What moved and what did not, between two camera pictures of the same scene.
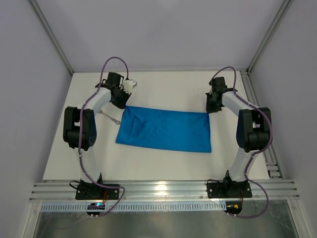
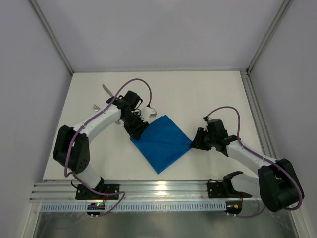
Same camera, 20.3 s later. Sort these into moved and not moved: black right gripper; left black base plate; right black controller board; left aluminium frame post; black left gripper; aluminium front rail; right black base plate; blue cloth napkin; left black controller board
Moved: black left gripper; blue cloth napkin; black right gripper
Not moved: left black base plate; aluminium front rail; left aluminium frame post; left black controller board; right black controller board; right black base plate
